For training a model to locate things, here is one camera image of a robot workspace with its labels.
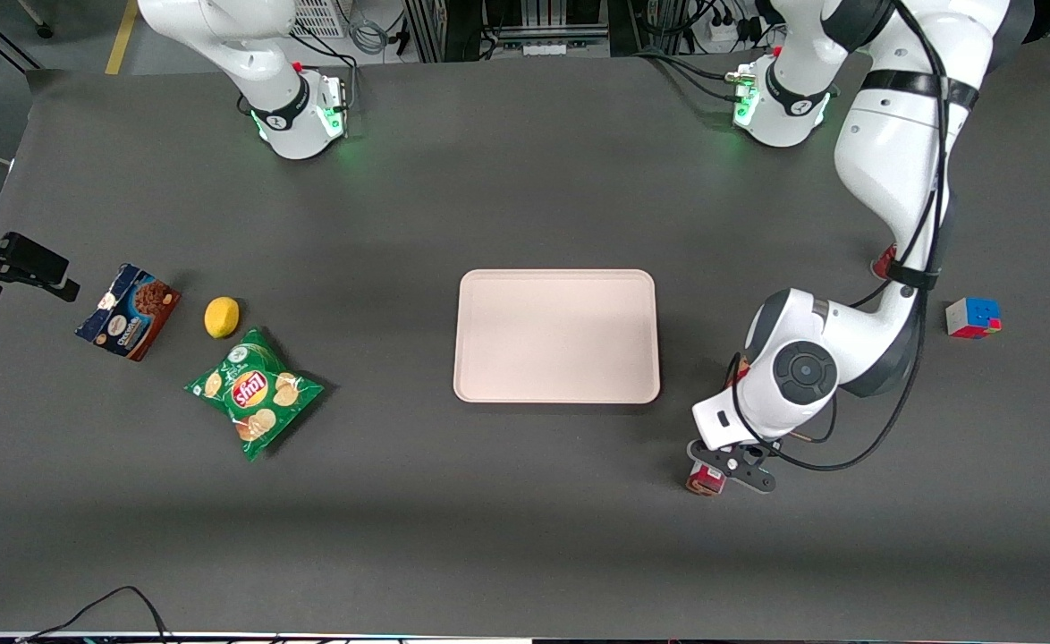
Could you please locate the green Lays chips bag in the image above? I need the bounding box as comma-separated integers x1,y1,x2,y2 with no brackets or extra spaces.
184,327,326,462

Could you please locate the beige plastic tray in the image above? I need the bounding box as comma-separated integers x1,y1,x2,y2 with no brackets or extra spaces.
453,269,661,404

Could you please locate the grey coiled cable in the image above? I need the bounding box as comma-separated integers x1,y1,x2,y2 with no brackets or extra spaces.
350,0,394,56

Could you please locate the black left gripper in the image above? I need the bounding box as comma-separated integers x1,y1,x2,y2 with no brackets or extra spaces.
688,440,777,495

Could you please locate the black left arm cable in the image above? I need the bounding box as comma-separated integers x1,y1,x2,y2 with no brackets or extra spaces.
727,0,952,473

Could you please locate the metal equipment rack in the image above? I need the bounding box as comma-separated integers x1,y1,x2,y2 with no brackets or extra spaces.
404,0,633,64

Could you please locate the red cookie box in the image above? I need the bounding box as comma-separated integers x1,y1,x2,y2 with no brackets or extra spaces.
686,459,728,498

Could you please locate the yellow lemon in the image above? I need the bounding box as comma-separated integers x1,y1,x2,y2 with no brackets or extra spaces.
204,297,241,339

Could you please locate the Rubik's cube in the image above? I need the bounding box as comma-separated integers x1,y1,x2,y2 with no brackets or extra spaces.
945,297,1003,340

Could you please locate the blue chocolate cookie box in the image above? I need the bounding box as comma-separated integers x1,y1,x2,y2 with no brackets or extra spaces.
75,263,182,362

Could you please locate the white power strip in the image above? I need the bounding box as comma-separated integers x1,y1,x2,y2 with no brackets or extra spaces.
708,13,763,47

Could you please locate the white perforated box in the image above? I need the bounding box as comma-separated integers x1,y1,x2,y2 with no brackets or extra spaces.
292,0,349,38

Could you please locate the black looped table-edge cable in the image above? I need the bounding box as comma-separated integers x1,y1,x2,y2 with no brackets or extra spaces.
20,586,173,644

